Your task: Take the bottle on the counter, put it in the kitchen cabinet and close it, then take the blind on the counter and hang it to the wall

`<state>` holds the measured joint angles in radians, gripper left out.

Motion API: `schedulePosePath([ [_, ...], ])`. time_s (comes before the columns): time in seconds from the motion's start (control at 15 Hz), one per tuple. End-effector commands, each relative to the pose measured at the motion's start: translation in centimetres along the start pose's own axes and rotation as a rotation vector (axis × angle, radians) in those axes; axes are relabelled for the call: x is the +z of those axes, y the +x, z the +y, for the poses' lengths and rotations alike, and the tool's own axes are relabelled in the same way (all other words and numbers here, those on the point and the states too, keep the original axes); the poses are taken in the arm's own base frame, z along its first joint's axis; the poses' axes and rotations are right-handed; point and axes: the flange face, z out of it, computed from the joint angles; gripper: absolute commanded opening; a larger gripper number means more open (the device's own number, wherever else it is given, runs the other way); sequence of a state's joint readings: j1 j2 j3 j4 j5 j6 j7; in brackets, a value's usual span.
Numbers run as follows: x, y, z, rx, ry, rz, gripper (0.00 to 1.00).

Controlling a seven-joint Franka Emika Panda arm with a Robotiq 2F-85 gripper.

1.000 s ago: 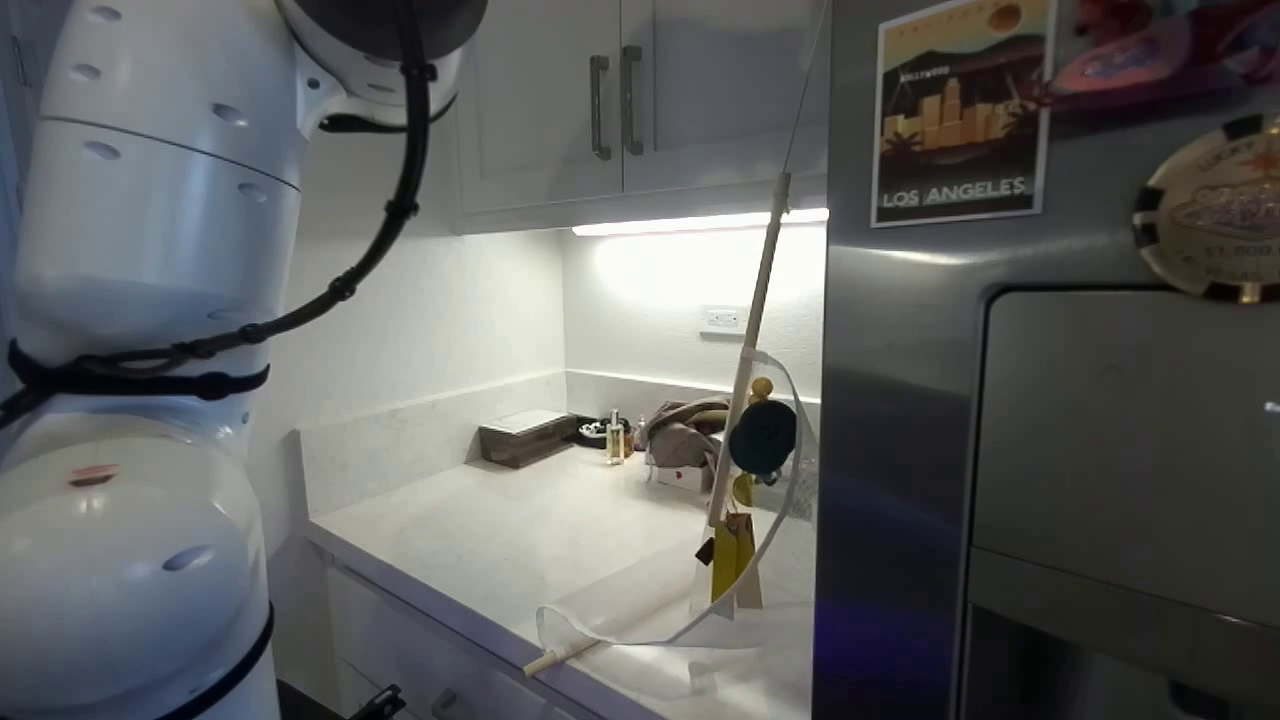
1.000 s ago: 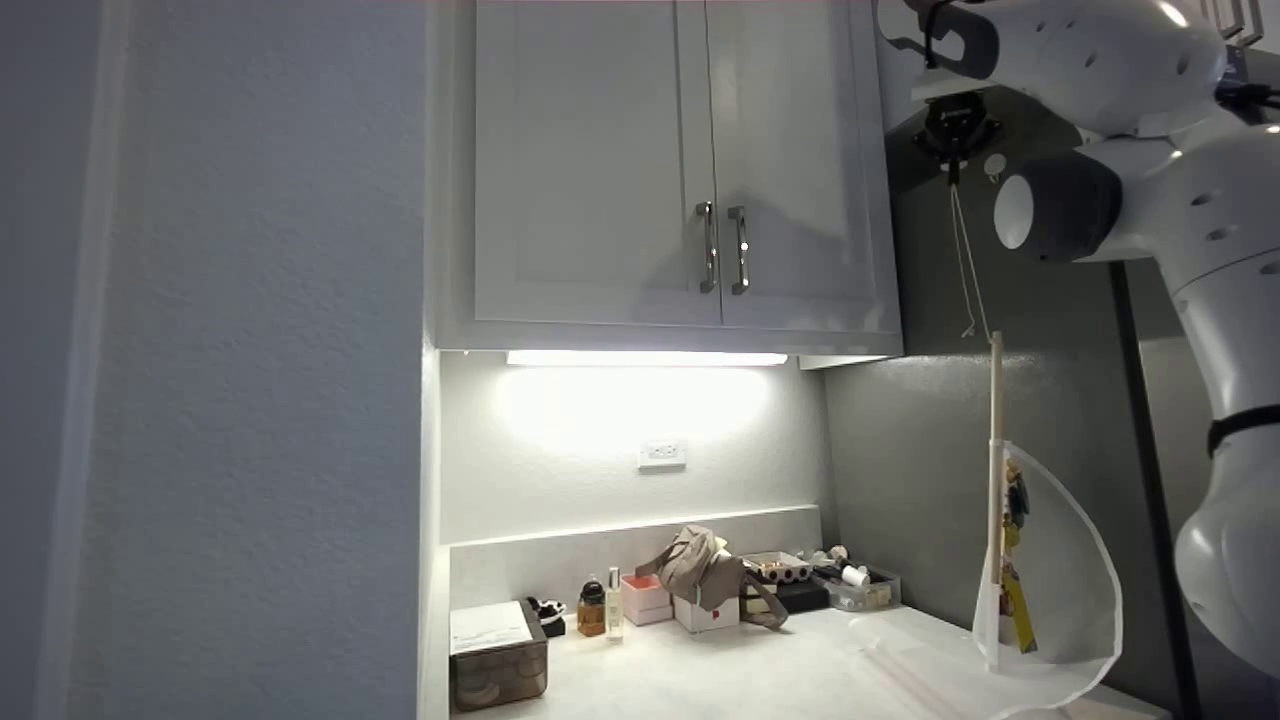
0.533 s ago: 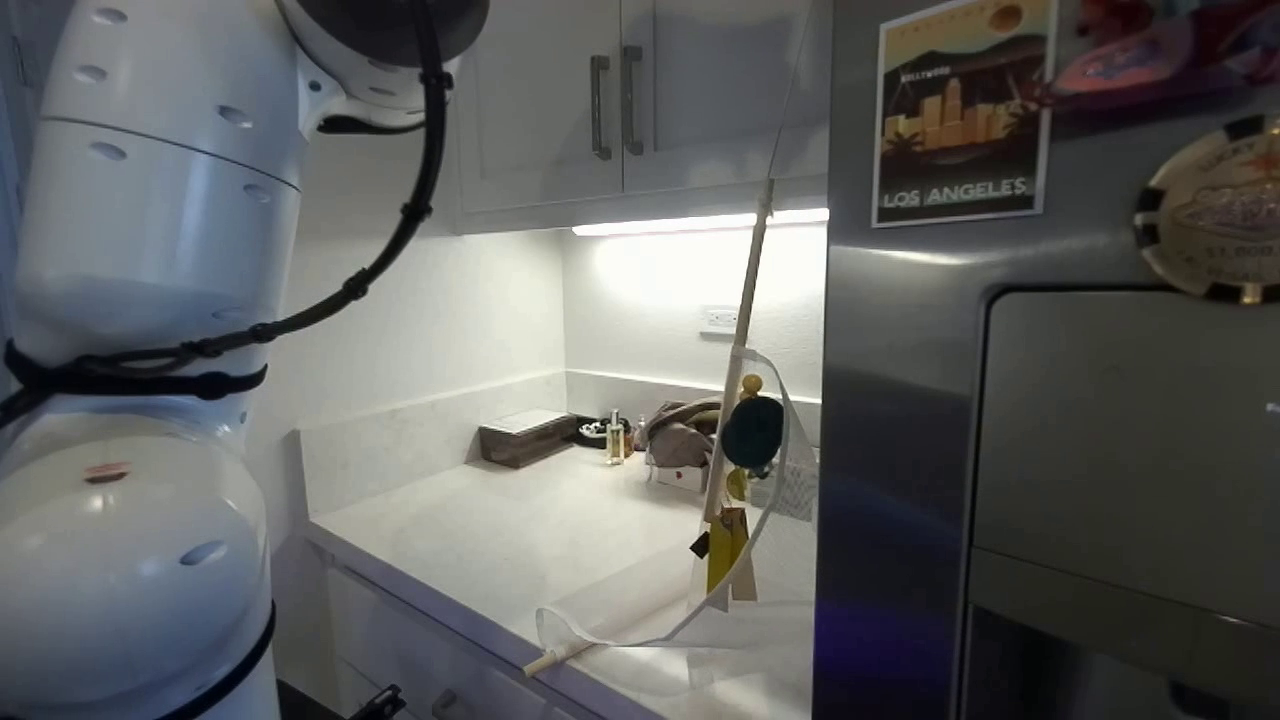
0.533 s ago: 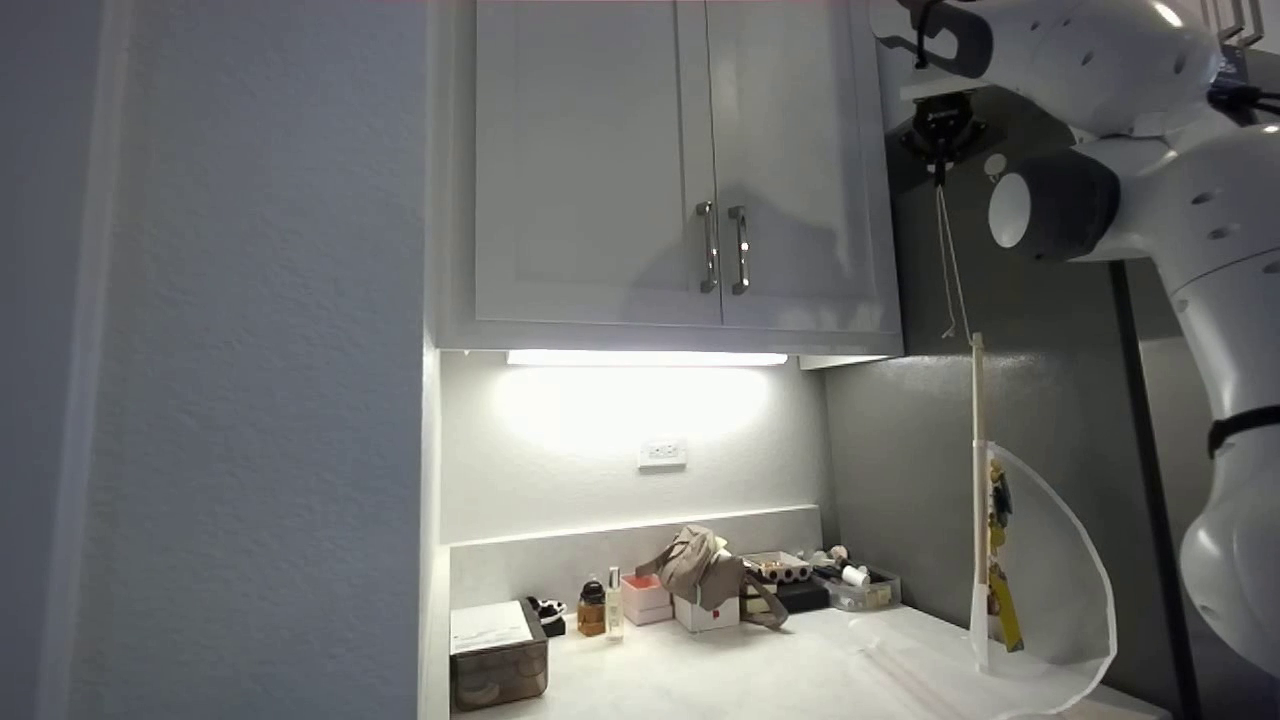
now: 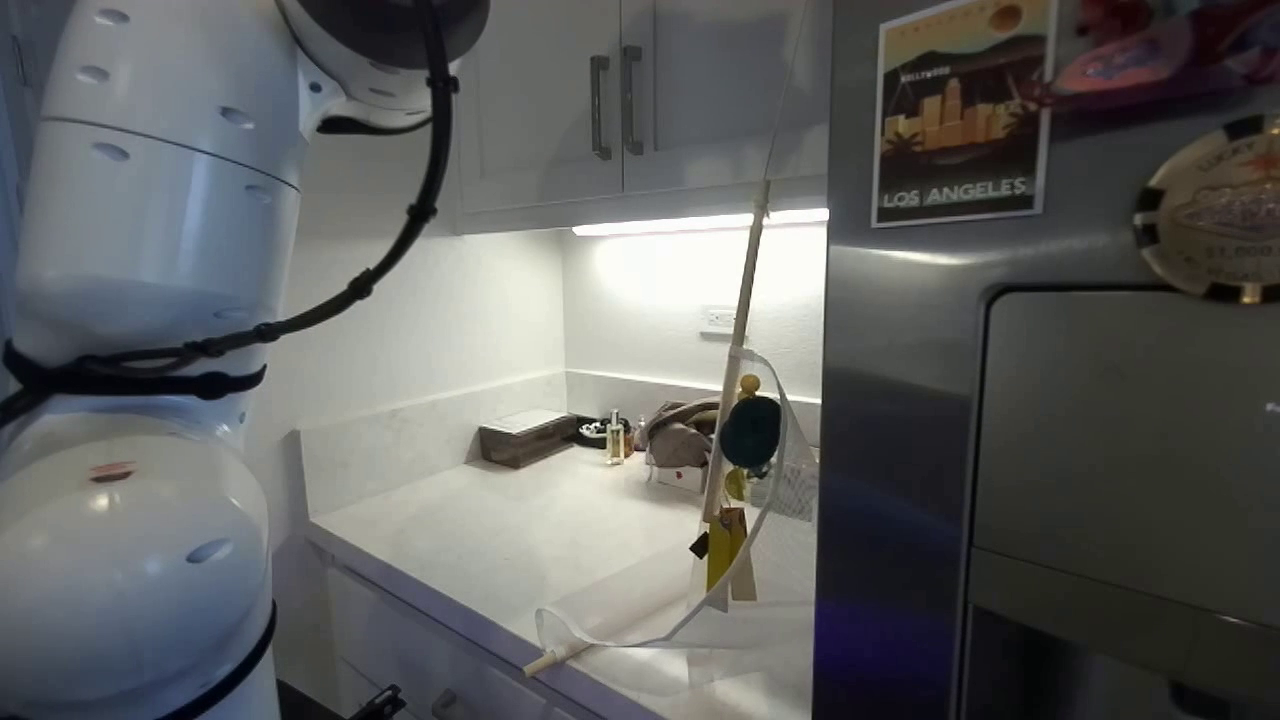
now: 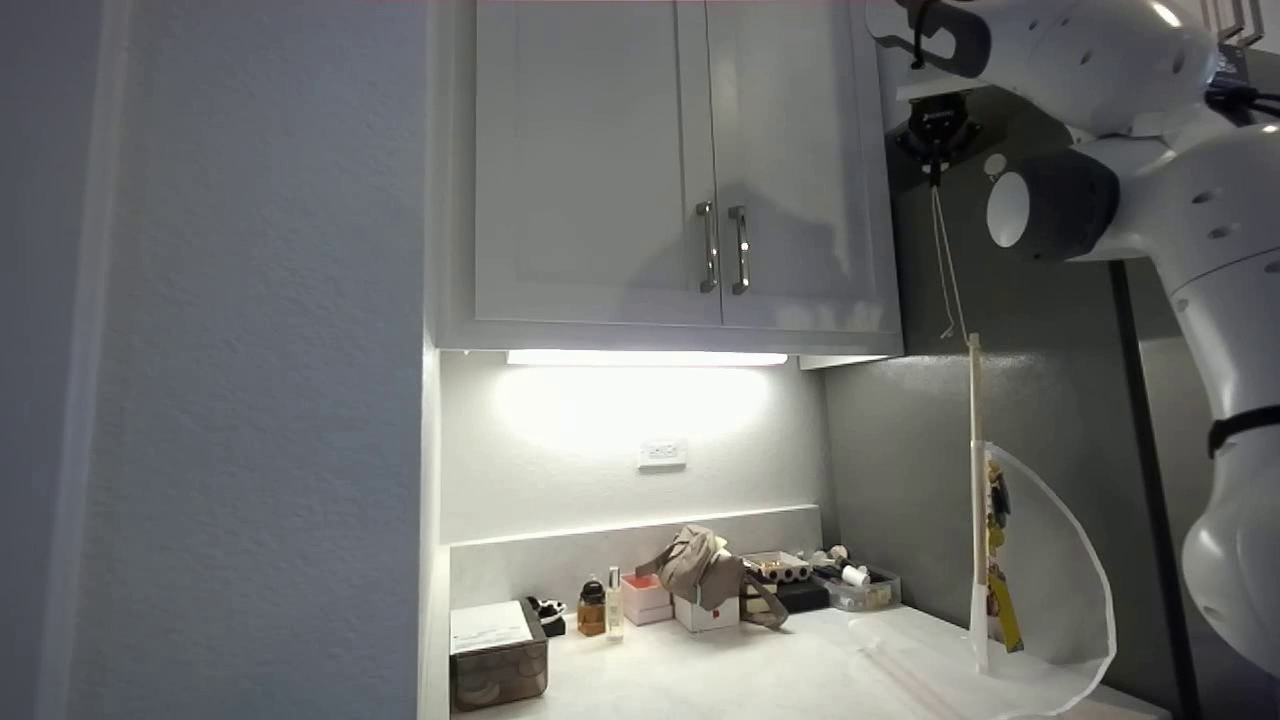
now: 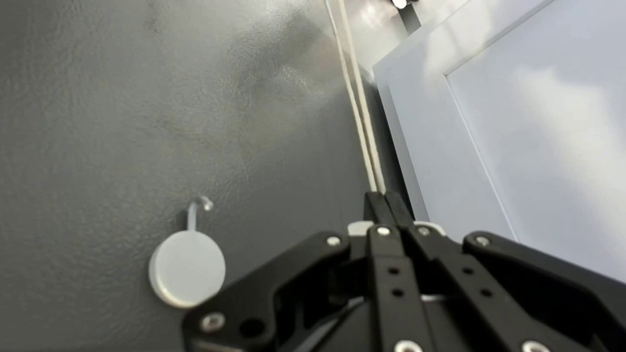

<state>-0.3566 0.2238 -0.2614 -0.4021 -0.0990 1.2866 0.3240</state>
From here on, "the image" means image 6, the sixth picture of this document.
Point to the brown wooden box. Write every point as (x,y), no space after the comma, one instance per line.
(498,654)

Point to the under-cabinet light strip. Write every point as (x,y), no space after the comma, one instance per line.
(647,356)

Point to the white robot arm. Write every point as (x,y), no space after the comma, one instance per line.
(1200,201)

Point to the small black object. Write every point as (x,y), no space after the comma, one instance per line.
(545,619)

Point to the white wall outlet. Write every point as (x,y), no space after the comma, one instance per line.
(662,456)

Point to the small white carton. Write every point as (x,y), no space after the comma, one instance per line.
(647,602)

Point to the small clear container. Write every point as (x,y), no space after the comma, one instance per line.
(865,591)

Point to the yellow black small tool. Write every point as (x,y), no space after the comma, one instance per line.
(1001,574)

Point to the small amber bottle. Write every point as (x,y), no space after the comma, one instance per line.
(592,608)

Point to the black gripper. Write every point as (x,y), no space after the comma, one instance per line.
(938,121)

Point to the white cabinet door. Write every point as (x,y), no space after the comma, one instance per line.
(802,133)
(575,162)

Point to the white kitchen cabinet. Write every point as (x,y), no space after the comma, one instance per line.
(602,342)

